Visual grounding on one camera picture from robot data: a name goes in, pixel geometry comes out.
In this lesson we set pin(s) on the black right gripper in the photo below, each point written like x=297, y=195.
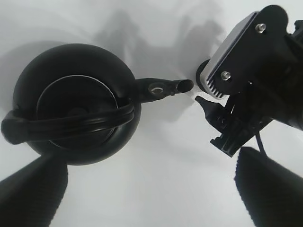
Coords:
x=276, y=93

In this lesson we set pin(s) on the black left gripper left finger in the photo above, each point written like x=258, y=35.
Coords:
x=31, y=196

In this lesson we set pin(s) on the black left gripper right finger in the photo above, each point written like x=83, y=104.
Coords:
x=272, y=194

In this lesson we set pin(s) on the black round teapot kettle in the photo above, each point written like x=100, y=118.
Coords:
x=81, y=102

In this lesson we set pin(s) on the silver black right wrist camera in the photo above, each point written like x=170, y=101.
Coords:
x=255, y=42

